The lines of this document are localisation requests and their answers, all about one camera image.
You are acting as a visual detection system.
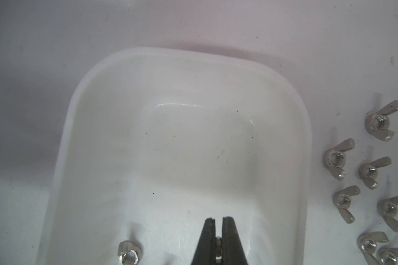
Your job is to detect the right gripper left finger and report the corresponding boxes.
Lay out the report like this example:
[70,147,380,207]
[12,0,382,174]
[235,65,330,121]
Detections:
[191,218,217,265]

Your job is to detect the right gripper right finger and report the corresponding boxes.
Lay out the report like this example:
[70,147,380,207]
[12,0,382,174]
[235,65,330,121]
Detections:
[222,216,248,265]

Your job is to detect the silver wing nut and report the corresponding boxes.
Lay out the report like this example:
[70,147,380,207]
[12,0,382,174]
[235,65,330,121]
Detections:
[323,138,355,181]
[117,240,143,265]
[377,196,398,233]
[216,236,222,265]
[364,100,398,142]
[332,185,360,224]
[358,156,392,190]
[377,247,398,265]
[357,231,389,265]

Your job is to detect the white rectangular storage tray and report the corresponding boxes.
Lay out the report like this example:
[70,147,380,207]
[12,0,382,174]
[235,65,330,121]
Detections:
[36,47,312,265]

